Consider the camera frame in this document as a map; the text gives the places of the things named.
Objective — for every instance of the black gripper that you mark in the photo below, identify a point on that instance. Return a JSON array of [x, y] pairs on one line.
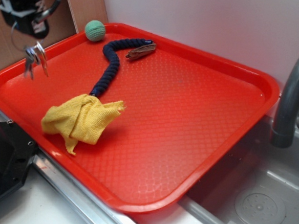
[[27, 16]]

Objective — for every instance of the silver key bunch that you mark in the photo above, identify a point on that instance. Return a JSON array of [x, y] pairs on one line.
[[35, 55]]

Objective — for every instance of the green rubber ball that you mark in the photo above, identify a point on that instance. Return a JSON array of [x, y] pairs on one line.
[[95, 30]]

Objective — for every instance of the brown bark piece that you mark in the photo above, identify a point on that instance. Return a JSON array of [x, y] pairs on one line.
[[141, 51]]

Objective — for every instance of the yellow knitted cloth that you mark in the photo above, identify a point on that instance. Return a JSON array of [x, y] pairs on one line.
[[80, 119]]

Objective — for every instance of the red plastic tray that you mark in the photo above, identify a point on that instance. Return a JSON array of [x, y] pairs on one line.
[[184, 109]]

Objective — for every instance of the grey sink faucet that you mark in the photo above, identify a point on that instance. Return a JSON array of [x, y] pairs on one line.
[[286, 118]]

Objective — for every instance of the grey sink basin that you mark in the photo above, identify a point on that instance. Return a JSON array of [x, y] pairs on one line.
[[253, 183]]

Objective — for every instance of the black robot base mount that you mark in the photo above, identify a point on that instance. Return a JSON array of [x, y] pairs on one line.
[[17, 150]]

